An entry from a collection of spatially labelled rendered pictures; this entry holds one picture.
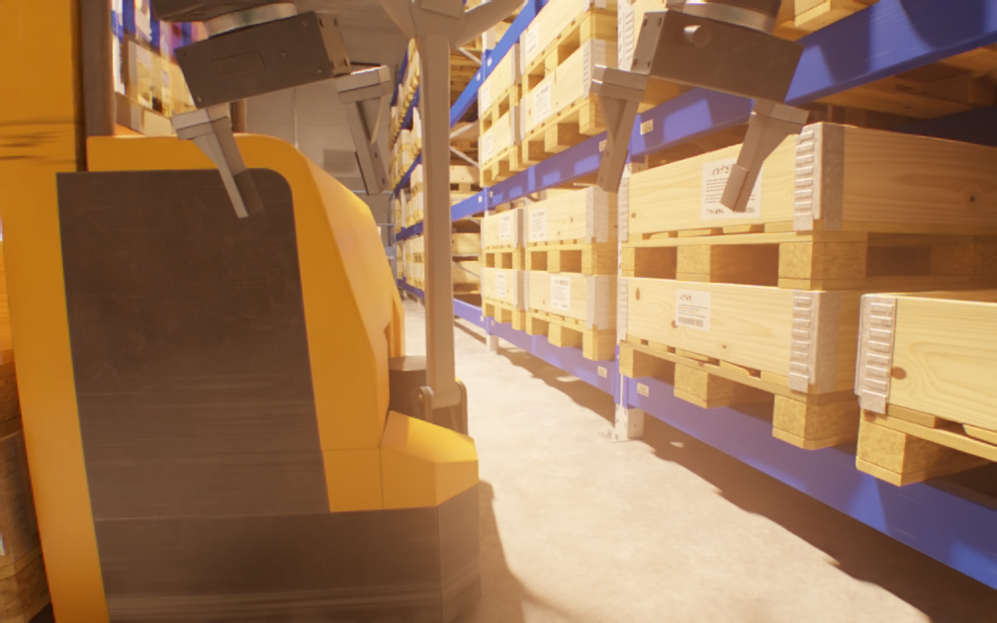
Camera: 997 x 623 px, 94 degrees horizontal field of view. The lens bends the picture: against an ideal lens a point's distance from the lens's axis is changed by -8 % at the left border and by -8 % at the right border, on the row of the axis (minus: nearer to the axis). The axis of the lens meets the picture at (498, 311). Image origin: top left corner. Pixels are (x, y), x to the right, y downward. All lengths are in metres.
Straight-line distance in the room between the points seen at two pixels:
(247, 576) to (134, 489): 0.24
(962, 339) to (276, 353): 1.09
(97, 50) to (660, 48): 0.90
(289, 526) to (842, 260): 1.18
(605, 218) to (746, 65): 1.56
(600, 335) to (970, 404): 1.30
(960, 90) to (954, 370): 1.44
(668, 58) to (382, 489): 0.75
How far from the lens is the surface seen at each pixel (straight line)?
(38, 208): 1.09
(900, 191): 1.40
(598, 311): 2.01
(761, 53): 0.50
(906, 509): 1.24
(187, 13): 0.44
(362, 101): 0.47
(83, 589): 1.24
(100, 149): 0.98
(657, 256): 1.78
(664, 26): 0.46
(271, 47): 0.48
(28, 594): 1.28
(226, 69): 0.50
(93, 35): 1.10
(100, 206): 0.98
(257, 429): 0.92
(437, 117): 1.11
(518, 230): 2.82
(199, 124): 0.53
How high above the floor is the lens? 0.69
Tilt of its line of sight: 6 degrees down
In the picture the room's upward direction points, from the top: 1 degrees counter-clockwise
